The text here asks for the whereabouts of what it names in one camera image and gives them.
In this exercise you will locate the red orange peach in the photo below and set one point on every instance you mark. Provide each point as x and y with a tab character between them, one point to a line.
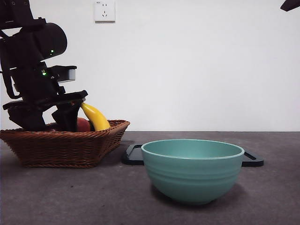
83	125

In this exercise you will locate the black rectangular tray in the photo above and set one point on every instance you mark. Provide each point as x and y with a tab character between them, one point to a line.
132	157

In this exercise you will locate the brown wicker basket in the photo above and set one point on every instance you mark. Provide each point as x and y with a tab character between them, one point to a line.
58	150

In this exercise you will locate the yellow banana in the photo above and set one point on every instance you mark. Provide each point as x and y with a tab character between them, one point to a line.
98	118

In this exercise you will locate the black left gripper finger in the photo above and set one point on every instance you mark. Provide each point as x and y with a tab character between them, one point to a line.
68	117
27	118

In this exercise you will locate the white wall socket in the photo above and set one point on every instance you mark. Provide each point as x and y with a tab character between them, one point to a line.
105	14

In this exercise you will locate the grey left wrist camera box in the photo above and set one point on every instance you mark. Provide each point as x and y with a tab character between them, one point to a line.
71	74

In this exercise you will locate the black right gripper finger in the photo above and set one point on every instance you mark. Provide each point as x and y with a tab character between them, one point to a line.
291	4

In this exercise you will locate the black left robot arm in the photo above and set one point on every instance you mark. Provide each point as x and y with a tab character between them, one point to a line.
28	58

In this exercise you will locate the teal ribbed bowl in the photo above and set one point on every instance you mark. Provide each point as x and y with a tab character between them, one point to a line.
192	178

